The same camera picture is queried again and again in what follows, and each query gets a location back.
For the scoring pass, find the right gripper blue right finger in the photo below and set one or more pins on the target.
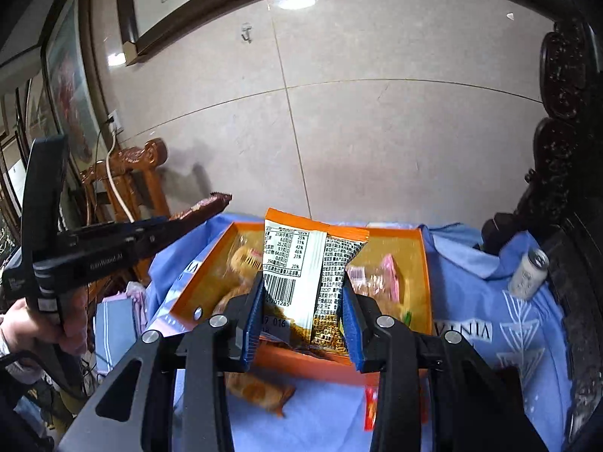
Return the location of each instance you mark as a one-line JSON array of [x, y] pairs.
[[358, 316]]

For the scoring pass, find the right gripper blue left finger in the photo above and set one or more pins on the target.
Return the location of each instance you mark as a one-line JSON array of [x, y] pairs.
[[245, 313]]

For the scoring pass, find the pink round cookie pack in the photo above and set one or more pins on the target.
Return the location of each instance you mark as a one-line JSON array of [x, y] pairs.
[[380, 282]]

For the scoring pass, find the orange white snack bag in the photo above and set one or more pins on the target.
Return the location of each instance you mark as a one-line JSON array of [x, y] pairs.
[[304, 263]]

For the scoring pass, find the long bread clear pack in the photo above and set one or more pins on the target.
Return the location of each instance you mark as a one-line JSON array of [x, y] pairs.
[[268, 396]]

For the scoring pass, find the brown triangular snack pack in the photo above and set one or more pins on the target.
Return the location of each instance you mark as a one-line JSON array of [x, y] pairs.
[[207, 208]]

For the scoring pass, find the red biscuit pack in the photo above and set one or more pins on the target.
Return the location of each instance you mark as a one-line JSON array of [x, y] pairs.
[[371, 401]]

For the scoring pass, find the person's left hand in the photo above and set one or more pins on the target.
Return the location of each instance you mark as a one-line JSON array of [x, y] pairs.
[[23, 329]]

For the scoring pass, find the orange cardboard box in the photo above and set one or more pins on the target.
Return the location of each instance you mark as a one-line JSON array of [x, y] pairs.
[[209, 278]]

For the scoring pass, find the folded striped cloth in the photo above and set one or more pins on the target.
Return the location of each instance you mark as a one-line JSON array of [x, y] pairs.
[[119, 321]]

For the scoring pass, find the carved wooden chair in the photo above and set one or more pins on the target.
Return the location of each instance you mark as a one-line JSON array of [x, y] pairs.
[[136, 179]]

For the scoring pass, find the blue patterned tablecloth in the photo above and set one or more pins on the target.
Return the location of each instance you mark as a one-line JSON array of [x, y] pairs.
[[469, 294]]

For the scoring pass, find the white beverage can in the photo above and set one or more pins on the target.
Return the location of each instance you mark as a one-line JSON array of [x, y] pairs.
[[530, 275]]

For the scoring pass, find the dark carved wooden furniture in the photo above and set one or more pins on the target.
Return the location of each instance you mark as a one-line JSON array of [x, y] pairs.
[[562, 206]]

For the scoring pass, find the wall socket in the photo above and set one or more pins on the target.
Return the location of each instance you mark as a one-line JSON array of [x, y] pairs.
[[114, 123]]

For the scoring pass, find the framed painting left wall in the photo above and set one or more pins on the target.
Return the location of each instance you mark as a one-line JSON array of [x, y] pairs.
[[73, 86]]

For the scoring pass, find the wall hook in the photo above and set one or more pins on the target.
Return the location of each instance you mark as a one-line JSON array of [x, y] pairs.
[[246, 32]]

